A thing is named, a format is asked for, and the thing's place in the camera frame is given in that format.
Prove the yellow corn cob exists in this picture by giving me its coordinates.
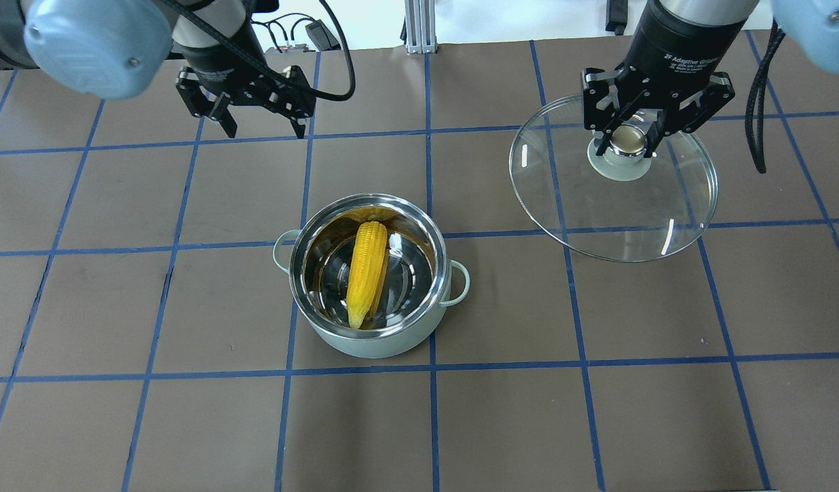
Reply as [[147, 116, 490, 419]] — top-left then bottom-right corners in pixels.
[[346, 221, 388, 330]]

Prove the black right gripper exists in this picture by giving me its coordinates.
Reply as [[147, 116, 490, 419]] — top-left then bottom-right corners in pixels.
[[582, 7, 736, 159]]

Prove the glass pot lid with knob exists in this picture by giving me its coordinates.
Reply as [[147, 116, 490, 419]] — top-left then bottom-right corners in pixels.
[[509, 94, 719, 264]]

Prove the pale green steel pot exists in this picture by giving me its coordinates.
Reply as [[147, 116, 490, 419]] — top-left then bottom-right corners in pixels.
[[271, 193, 471, 359]]

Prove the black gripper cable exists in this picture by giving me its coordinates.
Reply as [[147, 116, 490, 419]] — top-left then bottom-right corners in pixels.
[[744, 20, 787, 174]]

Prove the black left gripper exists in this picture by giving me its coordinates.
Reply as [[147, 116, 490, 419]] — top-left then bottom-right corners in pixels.
[[175, 43, 316, 139]]

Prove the black power adapter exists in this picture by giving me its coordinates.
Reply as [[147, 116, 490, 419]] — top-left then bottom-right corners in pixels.
[[305, 20, 342, 52]]

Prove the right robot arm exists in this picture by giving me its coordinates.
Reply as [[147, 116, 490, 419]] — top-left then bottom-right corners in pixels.
[[581, 1, 839, 158]]

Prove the aluminium frame post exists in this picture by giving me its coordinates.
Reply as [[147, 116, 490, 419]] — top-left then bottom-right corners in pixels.
[[404, 0, 439, 54]]

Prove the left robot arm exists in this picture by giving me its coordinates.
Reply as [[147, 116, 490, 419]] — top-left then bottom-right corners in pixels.
[[0, 1, 316, 138]]

